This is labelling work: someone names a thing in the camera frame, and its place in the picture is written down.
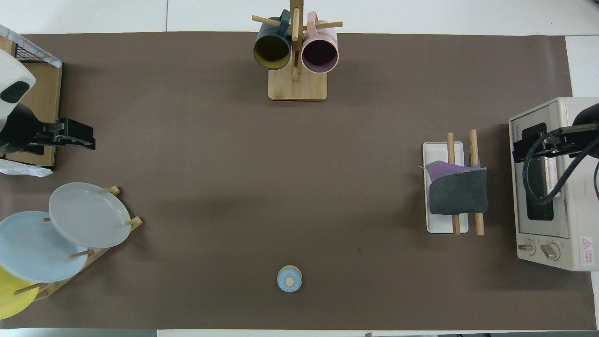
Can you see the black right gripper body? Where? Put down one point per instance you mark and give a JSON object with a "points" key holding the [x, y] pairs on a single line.
{"points": [[587, 138]]}

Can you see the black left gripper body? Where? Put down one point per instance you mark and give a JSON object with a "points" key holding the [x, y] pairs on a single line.
{"points": [[23, 133]]}

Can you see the purple and grey towel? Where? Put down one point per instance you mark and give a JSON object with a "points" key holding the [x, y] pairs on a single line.
{"points": [[456, 192]]}

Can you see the wooden plate rack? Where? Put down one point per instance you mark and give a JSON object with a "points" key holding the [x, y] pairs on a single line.
{"points": [[135, 222]]}

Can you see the white towel rack wooden bars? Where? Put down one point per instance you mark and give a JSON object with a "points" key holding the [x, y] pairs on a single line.
{"points": [[435, 152]]}

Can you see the wooden box with basket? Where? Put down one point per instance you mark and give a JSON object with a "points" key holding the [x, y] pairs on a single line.
{"points": [[23, 169]]}

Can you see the wooden bread box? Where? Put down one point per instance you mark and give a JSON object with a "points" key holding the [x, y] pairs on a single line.
{"points": [[47, 93]]}

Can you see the grey plate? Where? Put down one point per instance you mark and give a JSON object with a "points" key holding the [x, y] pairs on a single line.
{"points": [[89, 215]]}

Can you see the cream toaster oven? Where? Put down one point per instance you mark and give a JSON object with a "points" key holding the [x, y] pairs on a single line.
{"points": [[575, 224]]}

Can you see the light blue plate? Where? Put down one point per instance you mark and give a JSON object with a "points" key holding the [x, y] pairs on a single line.
{"points": [[32, 248]]}

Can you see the yellow plate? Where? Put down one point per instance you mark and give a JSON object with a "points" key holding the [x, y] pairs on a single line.
{"points": [[11, 299]]}

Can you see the brown table mat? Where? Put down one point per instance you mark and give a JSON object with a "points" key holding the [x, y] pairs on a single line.
{"points": [[281, 187]]}

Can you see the dark teal mug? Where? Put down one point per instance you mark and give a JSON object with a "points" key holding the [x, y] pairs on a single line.
{"points": [[271, 49]]}

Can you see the wooden mug tree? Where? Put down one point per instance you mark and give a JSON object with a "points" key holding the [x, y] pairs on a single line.
{"points": [[297, 86]]}

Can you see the pink mug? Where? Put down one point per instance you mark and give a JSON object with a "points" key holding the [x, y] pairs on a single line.
{"points": [[319, 54]]}

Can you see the blue call bell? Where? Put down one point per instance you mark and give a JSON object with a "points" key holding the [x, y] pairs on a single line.
{"points": [[289, 279]]}

